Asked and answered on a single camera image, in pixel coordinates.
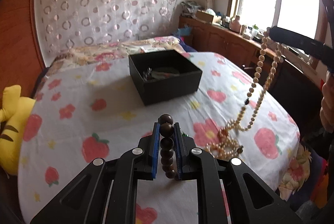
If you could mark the wooden sideboard cabinet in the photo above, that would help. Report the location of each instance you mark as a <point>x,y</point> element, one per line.
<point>208,37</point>

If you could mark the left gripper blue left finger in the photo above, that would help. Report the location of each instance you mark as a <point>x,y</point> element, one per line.
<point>155,144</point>

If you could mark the white strawberry print cloth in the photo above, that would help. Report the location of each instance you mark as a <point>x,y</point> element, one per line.
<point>96,111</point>

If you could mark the floral bed quilt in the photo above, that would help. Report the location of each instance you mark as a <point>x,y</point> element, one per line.
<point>81,56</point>

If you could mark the cardboard box on cabinet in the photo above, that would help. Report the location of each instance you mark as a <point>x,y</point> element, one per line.
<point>206,17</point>

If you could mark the yellow striped plush toy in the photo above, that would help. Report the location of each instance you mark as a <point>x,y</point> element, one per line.
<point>15,112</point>

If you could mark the sheer circle pattern curtain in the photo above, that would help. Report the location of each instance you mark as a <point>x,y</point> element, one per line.
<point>65,24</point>

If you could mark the pink ceramic jar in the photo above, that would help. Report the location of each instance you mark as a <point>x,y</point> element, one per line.
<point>235,24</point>

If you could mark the red-brown wooden wardrobe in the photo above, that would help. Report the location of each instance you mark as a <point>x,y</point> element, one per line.
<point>21,58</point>

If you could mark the silver chain jewelry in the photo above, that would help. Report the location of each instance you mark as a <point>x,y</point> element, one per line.
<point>147,74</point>

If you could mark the black square jewelry box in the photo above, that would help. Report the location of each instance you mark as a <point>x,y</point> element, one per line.
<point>173,75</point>

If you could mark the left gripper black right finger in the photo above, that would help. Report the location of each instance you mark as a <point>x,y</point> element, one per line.
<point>178,148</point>

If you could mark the person's right hand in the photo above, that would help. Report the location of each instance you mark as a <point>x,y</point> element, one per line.
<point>327,104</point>

